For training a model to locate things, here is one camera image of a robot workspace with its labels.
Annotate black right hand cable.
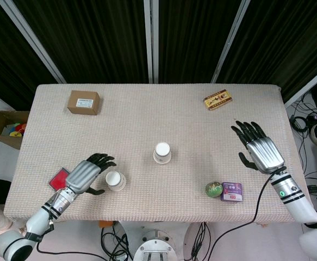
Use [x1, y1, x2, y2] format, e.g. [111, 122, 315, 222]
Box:
[190, 168, 287, 261]

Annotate green gold ball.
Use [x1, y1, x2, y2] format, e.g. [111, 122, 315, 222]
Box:
[204, 181, 224, 198]

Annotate black left hand cable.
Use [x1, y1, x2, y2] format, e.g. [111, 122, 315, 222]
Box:
[35, 209, 110, 261]

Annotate grey aluminium frame post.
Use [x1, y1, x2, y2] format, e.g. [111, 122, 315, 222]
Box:
[211, 0, 250, 84]
[144, 0, 159, 84]
[0, 0, 66, 84]
[283, 62, 317, 107]

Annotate beige woven tablecloth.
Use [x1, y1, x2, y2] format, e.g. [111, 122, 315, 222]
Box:
[3, 83, 308, 224]

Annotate black floor cable bundle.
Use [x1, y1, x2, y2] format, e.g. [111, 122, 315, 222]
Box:
[290, 92, 317, 213]

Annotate gold patterned card box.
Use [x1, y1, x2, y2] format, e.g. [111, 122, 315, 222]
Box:
[203, 89, 233, 111]

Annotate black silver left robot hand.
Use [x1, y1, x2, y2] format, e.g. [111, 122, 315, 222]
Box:
[65, 153, 117, 196]

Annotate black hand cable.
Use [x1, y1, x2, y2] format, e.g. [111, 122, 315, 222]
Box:
[35, 209, 110, 261]
[190, 168, 287, 261]

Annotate purple small box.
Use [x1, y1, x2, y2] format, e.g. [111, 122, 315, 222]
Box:
[220, 181, 243, 203]

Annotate black cables under table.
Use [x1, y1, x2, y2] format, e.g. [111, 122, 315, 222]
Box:
[101, 221, 133, 261]

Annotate brown cardboard box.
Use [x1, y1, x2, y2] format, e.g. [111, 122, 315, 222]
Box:
[67, 90, 102, 116]

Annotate black curtain backdrop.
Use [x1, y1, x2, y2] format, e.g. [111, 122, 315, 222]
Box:
[0, 0, 317, 104]

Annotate red ink pad box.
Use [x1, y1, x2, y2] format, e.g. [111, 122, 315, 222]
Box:
[47, 167, 72, 191]

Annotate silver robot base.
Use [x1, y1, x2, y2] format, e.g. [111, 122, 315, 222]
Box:
[133, 229, 177, 261]

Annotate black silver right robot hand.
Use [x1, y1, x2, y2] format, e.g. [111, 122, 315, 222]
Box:
[231, 121, 285, 174]

